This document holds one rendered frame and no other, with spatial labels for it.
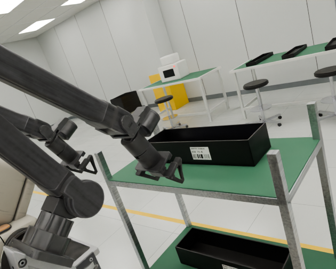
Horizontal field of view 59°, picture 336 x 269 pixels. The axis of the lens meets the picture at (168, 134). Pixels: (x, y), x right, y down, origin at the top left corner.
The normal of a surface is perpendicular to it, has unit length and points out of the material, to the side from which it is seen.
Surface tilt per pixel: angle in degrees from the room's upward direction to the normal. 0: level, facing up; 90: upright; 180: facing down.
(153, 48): 90
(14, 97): 90
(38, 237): 48
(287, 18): 90
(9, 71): 93
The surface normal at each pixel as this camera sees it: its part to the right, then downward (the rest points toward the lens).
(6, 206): 0.73, -0.04
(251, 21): -0.60, 0.41
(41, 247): 0.27, -0.30
